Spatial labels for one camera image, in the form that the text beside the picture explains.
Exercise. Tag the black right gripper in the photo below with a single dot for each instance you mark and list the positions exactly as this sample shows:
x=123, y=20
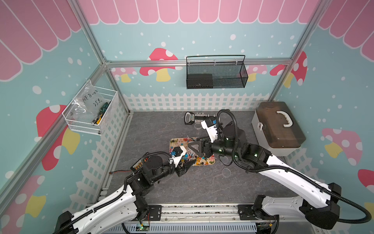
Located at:
x=208, y=147

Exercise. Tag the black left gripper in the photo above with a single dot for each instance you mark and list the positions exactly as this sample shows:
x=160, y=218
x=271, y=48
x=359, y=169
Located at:
x=183, y=170

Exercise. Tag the clear plastic candy jar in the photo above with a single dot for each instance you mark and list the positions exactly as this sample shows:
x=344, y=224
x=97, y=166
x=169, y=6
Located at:
x=198, y=128

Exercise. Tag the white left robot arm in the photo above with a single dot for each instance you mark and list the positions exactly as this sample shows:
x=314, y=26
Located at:
x=127, y=203

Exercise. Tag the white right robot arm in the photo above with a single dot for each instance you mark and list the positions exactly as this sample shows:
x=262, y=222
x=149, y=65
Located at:
x=319, y=201

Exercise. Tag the floral rectangular tray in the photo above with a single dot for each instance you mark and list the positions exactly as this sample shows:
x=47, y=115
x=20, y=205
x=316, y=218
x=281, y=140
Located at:
x=200, y=161

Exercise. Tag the small black connector board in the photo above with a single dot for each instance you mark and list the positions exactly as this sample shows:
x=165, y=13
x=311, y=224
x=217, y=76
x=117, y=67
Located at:
x=139, y=163

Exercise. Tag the black box in mesh basket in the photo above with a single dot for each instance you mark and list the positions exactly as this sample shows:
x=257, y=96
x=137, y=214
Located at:
x=199, y=81

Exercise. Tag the brown lidded white storage box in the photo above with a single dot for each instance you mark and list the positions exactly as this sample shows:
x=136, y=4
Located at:
x=276, y=129

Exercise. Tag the green tool in white basket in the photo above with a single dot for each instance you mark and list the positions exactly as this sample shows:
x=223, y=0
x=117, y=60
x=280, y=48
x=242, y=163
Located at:
x=101, y=113

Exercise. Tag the clear plastic zip bag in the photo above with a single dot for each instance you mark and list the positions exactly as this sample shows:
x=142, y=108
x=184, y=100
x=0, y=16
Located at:
x=88, y=102

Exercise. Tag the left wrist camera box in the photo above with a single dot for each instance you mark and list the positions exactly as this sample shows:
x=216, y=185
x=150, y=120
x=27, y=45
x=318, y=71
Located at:
x=177, y=154

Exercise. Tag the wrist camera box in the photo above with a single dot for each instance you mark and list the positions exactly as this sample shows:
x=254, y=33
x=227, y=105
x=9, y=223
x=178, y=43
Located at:
x=210, y=125
x=177, y=154

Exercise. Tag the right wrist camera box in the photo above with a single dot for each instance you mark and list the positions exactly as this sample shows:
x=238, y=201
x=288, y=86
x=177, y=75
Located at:
x=210, y=125

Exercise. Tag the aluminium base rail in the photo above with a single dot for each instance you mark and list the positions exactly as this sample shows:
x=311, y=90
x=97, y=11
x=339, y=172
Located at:
x=207, y=218

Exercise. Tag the black wire mesh basket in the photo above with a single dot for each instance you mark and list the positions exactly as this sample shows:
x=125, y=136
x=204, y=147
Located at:
x=228, y=71

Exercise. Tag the white wire wall basket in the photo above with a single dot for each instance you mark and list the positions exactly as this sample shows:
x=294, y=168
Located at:
x=84, y=125

